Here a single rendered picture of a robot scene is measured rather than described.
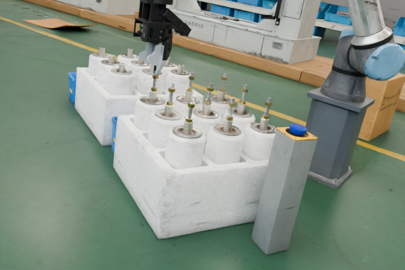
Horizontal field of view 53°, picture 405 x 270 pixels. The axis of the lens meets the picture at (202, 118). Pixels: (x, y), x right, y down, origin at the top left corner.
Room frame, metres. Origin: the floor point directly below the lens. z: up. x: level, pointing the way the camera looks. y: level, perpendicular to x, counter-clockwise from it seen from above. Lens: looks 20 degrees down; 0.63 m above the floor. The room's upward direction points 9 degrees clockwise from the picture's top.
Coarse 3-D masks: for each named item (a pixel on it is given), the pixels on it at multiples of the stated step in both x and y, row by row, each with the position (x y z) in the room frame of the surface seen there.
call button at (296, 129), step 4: (292, 124) 0.91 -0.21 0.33; (296, 124) 0.91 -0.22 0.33; (292, 128) 0.89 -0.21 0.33; (296, 128) 0.89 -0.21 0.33; (300, 128) 0.89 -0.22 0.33; (304, 128) 0.89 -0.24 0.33; (292, 132) 0.89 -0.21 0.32; (296, 132) 0.88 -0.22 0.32; (300, 132) 0.88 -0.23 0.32; (304, 132) 0.89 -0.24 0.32
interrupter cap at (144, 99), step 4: (144, 96) 1.17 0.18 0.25; (148, 96) 1.17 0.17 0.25; (140, 100) 1.13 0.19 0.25; (144, 100) 1.13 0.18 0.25; (148, 100) 1.15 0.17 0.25; (156, 100) 1.16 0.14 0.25; (160, 100) 1.16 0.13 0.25; (164, 100) 1.16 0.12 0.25; (152, 104) 1.11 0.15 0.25; (156, 104) 1.12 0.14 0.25; (160, 104) 1.13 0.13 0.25
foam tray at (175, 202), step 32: (128, 128) 1.09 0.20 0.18; (128, 160) 1.06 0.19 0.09; (160, 160) 0.91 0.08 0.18; (160, 192) 0.86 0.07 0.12; (192, 192) 0.88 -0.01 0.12; (224, 192) 0.93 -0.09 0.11; (256, 192) 0.98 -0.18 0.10; (160, 224) 0.84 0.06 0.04; (192, 224) 0.89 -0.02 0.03; (224, 224) 0.94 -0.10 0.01
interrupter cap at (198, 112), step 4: (196, 108) 1.13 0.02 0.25; (200, 108) 1.14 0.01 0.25; (196, 112) 1.10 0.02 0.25; (200, 112) 1.12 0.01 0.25; (212, 112) 1.13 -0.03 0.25; (216, 112) 1.13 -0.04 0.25; (200, 116) 1.08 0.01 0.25; (204, 116) 1.08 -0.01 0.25; (208, 116) 1.08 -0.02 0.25; (212, 116) 1.09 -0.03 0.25; (216, 116) 1.09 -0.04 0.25
